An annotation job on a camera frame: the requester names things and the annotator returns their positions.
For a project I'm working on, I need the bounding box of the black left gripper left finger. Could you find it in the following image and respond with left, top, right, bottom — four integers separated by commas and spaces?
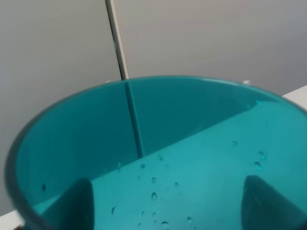
42, 178, 94, 230

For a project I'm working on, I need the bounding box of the teal transparent plastic cup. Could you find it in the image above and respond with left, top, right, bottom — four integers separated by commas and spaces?
5, 76, 307, 230

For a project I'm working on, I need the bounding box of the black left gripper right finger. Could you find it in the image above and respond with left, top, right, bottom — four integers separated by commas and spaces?
241, 175, 307, 230

